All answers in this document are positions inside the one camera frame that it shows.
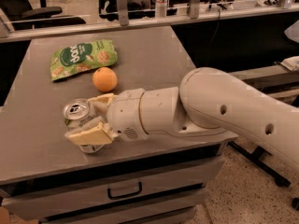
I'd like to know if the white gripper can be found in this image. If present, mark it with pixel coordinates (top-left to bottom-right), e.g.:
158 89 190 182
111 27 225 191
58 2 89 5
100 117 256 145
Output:
64 89 149 146

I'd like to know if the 7up soda can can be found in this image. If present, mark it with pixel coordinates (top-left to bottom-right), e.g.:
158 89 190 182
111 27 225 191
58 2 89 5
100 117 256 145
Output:
63 98 106 154

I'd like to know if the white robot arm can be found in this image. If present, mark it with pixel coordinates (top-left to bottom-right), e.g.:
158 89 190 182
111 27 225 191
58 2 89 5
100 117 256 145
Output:
65 67 299 171

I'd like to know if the orange fruit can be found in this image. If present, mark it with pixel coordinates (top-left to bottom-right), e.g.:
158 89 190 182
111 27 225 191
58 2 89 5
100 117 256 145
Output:
93 67 118 92

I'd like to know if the green snack chip bag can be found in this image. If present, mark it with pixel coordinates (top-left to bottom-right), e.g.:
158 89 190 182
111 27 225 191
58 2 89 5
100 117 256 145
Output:
50 39 118 81

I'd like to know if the grey drawer cabinet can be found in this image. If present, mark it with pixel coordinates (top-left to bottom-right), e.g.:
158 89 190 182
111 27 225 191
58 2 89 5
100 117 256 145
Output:
0 35 234 224

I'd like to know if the clear plastic water bottle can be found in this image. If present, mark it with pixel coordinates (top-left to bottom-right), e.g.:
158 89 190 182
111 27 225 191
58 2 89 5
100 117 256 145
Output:
155 0 168 18

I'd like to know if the black office chair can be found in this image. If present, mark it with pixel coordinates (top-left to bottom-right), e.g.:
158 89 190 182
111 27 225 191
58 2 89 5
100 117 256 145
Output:
0 0 85 30

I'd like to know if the black wheeled stand base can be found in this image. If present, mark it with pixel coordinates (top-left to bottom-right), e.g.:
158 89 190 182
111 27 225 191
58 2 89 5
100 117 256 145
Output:
227 93 299 211

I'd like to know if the black drawer handle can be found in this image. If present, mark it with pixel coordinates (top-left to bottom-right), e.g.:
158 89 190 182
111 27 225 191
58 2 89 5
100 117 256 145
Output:
107 181 143 200

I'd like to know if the grey metal rail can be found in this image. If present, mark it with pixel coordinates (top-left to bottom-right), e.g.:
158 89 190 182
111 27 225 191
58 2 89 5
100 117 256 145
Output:
232 62 299 93

